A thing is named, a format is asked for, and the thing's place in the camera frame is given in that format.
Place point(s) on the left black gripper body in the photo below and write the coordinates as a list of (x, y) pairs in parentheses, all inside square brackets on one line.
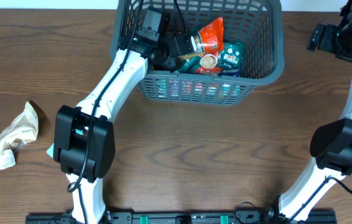
[(163, 60)]

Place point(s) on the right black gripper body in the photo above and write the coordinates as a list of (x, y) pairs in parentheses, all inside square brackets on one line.
[(324, 38)]

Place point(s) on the red spaghetti packet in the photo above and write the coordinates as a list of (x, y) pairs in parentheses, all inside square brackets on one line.
[(209, 39)]

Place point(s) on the green coffee mix bag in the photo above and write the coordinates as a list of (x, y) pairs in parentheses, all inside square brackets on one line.
[(226, 62)]

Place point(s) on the light teal snack packet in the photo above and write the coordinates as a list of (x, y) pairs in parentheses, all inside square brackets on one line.
[(50, 150)]

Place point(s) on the beige paper bag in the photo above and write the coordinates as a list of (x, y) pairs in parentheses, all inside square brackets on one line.
[(23, 130)]

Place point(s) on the Kleenex tissue multipack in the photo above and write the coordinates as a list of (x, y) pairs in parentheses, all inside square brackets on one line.
[(204, 89)]

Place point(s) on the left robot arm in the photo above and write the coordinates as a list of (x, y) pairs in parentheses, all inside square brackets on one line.
[(84, 136)]

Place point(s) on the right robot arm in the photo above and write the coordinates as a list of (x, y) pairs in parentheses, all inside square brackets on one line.
[(331, 144)]

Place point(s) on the grey plastic basket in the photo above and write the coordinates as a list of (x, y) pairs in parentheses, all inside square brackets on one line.
[(256, 23)]

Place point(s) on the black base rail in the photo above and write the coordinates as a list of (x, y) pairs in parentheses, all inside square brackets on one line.
[(241, 215)]

